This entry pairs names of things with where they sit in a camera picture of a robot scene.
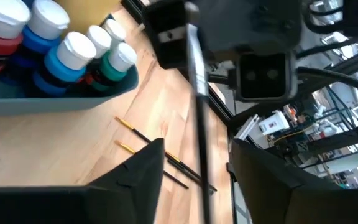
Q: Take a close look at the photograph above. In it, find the black brush gold ferrule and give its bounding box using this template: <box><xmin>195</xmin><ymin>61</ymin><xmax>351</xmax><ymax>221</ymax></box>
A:
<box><xmin>114</xmin><ymin>139</ymin><xmax>190</xmax><ymax>190</ymax></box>
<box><xmin>114</xmin><ymin>116</ymin><xmax>218</xmax><ymax>192</ymax></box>
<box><xmin>165</xmin><ymin>151</ymin><xmax>214</xmax><ymax>191</ymax></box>

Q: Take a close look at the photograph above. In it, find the small light blue paint bottle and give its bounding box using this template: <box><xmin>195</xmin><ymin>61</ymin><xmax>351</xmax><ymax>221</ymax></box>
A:
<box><xmin>32</xmin><ymin>30</ymin><xmax>98</xmax><ymax>98</ymax></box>

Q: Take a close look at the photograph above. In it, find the white bucket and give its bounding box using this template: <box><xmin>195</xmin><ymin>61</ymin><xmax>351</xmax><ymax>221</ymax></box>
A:
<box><xmin>257</xmin><ymin>109</ymin><xmax>291</xmax><ymax>137</ymax></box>

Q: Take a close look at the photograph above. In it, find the grey-blue plastic caddy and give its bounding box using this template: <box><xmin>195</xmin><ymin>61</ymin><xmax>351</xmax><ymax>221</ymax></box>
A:
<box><xmin>0</xmin><ymin>0</ymin><xmax>140</xmax><ymax>118</ymax></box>

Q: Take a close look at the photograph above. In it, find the small green paint bottle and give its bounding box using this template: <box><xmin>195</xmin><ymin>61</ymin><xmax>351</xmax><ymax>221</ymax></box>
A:
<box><xmin>90</xmin><ymin>42</ymin><xmax>139</xmax><ymax>92</ymax></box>

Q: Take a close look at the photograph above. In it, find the small white-capped paint bottle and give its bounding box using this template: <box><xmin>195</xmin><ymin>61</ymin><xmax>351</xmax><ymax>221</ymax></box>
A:
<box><xmin>102</xmin><ymin>18</ymin><xmax>127</xmax><ymax>47</ymax></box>

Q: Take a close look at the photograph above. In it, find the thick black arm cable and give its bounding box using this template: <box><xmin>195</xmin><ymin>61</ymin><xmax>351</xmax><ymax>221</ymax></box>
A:
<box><xmin>296</xmin><ymin>66</ymin><xmax>358</xmax><ymax>95</ymax></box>

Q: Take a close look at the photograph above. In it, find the silver aluminium strut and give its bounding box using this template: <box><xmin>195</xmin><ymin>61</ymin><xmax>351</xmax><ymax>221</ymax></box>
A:
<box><xmin>234</xmin><ymin>114</ymin><xmax>261</xmax><ymax>141</ymax></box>

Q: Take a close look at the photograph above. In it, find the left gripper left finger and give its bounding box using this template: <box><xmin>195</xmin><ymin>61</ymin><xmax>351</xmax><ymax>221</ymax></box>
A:
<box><xmin>0</xmin><ymin>138</ymin><xmax>166</xmax><ymax>224</ymax></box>

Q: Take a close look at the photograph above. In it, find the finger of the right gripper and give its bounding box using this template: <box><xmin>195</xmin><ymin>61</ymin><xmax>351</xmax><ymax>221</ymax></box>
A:
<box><xmin>142</xmin><ymin>0</ymin><xmax>189</xmax><ymax>70</ymax></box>

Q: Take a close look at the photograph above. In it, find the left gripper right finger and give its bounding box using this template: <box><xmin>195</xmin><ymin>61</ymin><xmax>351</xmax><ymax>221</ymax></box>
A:
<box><xmin>230</xmin><ymin>139</ymin><xmax>358</xmax><ymax>224</ymax></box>

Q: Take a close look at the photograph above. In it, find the small dark blue paint bottle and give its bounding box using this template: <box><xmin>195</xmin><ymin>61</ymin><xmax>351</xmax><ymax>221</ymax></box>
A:
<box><xmin>11</xmin><ymin>0</ymin><xmax>71</xmax><ymax>68</ymax></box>

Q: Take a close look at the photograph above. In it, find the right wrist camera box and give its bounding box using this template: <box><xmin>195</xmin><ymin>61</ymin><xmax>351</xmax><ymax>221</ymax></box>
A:
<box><xmin>235</xmin><ymin>50</ymin><xmax>293</xmax><ymax>103</ymax></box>

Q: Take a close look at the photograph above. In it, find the large yellow paint bottle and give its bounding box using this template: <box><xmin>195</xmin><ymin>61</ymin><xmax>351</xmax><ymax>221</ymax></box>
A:
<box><xmin>53</xmin><ymin>0</ymin><xmax>123</xmax><ymax>35</ymax></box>

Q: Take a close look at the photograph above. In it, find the small black paint bottle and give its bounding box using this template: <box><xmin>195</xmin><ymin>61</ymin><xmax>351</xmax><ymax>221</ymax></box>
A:
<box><xmin>84</xmin><ymin>24</ymin><xmax>114</xmax><ymax>74</ymax></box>

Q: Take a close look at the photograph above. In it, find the long black brush silver ferrule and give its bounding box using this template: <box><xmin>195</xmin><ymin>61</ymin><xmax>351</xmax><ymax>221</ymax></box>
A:
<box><xmin>185</xmin><ymin>1</ymin><xmax>213</xmax><ymax>224</ymax></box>

